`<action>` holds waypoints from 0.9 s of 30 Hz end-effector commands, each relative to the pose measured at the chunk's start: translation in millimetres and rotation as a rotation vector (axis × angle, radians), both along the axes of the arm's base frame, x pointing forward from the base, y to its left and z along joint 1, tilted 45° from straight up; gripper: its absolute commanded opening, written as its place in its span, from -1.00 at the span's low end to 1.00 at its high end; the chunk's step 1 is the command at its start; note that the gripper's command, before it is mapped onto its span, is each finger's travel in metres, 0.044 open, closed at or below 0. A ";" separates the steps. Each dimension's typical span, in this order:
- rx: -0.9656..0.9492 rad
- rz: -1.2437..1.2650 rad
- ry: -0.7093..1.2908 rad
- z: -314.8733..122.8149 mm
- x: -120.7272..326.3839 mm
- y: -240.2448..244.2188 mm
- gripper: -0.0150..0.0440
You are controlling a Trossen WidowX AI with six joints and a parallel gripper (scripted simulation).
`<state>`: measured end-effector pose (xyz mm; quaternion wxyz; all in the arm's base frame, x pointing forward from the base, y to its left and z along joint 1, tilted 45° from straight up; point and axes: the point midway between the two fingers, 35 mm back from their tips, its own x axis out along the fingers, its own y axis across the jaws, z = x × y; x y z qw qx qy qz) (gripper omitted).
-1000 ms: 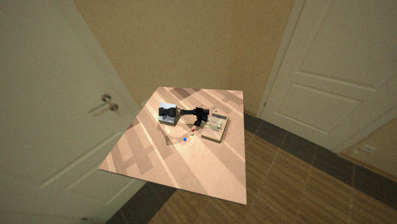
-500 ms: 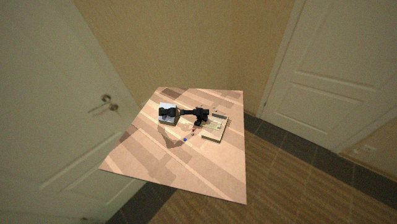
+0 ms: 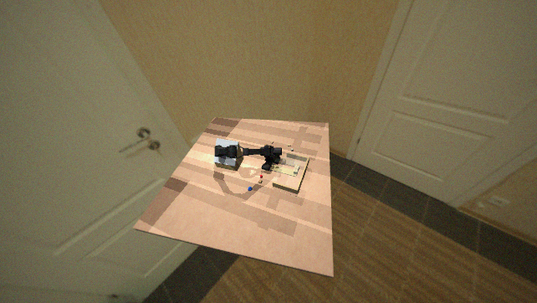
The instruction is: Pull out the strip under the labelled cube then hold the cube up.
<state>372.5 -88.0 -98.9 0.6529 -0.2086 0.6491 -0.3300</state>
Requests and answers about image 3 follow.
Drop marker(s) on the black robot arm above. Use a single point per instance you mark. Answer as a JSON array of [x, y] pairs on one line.
[[267, 151]]

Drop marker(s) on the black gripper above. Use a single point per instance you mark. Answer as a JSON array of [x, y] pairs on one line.
[[267, 165]]

